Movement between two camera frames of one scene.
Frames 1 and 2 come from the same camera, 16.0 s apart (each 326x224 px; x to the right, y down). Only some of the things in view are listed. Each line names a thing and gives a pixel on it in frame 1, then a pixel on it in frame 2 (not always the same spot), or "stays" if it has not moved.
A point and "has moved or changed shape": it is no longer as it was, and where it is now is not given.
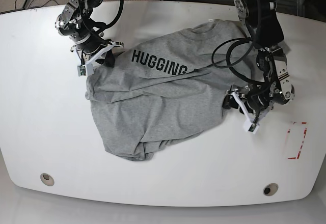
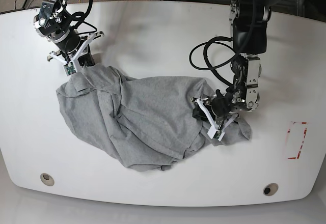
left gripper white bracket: x=109 y=59 → x=86 y=59
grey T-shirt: x=163 y=90 has moved or changed shape
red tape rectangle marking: x=299 y=152 stays
